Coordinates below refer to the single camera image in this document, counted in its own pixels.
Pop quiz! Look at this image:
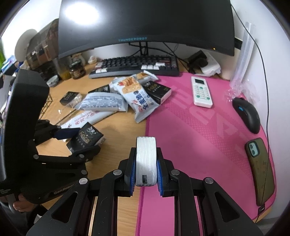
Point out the white packet with blue text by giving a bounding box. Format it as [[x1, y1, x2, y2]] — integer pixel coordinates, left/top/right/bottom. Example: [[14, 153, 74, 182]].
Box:
[[76, 93, 128, 112]]

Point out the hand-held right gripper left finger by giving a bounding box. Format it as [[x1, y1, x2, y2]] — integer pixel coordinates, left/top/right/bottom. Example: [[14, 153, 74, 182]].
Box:
[[26, 147, 137, 236]]

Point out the small cracker snack packet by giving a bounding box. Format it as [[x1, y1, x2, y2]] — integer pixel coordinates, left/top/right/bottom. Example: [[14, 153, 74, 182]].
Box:
[[133, 70, 159, 82]]

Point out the blue tissue box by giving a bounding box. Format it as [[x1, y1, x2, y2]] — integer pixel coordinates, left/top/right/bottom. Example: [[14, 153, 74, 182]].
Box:
[[1, 56, 17, 73]]

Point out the black computer mouse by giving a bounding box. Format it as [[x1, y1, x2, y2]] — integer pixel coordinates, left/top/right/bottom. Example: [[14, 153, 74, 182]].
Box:
[[232, 97, 261, 134]]

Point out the white power strip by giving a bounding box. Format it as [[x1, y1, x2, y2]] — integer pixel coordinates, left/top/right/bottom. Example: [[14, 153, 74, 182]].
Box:
[[200, 54, 221, 75]]

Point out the large cracker snack packet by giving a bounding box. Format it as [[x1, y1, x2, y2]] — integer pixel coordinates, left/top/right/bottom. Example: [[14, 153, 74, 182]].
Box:
[[111, 77, 159, 123]]

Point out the black wire basket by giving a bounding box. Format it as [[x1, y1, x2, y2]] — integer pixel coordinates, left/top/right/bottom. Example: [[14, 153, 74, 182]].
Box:
[[40, 89, 55, 115]]

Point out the white round fan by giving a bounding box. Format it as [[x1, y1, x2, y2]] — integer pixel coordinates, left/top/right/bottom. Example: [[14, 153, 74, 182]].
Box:
[[14, 29, 38, 62]]

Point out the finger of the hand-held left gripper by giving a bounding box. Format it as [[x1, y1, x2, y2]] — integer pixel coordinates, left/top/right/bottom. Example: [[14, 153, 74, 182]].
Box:
[[34, 119, 79, 146], [33, 145, 101, 164]]

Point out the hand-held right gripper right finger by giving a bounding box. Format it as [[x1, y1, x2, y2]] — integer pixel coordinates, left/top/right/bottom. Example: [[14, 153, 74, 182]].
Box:
[[156, 147, 264, 236]]

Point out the small white teacup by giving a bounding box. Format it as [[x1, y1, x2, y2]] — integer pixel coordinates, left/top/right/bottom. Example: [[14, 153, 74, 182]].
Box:
[[46, 75, 60, 88]]

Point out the white remote control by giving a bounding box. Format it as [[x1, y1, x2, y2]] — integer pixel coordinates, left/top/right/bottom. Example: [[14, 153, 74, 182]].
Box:
[[191, 76, 213, 108]]

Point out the clear plastic bag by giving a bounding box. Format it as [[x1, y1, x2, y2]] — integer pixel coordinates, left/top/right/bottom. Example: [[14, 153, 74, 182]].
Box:
[[224, 21, 261, 102]]

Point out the dark glass jar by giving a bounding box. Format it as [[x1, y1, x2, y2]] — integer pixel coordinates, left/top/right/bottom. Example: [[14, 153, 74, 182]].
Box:
[[69, 62, 86, 79]]

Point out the pink desk mat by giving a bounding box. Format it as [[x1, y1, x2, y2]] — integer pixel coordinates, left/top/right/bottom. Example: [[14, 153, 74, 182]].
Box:
[[134, 73, 277, 236]]

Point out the black curved computer monitor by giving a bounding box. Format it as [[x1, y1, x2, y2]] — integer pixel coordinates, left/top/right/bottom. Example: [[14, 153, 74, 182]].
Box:
[[58, 0, 235, 60]]

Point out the thin black cable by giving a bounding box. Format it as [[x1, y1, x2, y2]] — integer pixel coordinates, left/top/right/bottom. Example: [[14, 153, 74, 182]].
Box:
[[231, 4, 271, 210]]

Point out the long white red-print packet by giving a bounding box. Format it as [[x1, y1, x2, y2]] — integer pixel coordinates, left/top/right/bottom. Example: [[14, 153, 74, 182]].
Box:
[[60, 110, 114, 131]]

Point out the smoky acrylic drawer organizer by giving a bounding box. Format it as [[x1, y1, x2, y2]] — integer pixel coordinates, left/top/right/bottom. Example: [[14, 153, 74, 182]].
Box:
[[25, 19, 60, 71]]

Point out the black mechanical keyboard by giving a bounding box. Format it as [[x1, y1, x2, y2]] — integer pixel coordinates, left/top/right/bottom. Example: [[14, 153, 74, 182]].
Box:
[[89, 55, 180, 79]]

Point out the wooden desktop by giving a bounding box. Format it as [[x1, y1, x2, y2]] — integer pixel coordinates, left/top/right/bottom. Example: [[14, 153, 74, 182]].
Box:
[[34, 62, 227, 211]]

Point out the black pocket tissue pack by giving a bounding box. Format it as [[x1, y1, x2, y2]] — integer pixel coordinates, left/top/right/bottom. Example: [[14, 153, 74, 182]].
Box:
[[135, 136, 157, 187], [142, 80, 172, 105], [66, 122, 106, 155], [88, 84, 111, 94], [59, 91, 82, 108]]

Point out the person's left hand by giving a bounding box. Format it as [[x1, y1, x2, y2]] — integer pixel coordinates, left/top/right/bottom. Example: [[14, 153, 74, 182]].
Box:
[[13, 195, 35, 213]]

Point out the smartphone in olive case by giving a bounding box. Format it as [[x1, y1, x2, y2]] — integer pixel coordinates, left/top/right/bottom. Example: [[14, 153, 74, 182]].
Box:
[[245, 138, 275, 206]]

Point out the black power adapter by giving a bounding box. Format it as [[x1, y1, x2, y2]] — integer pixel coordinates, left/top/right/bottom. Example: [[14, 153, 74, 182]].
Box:
[[188, 50, 209, 68]]

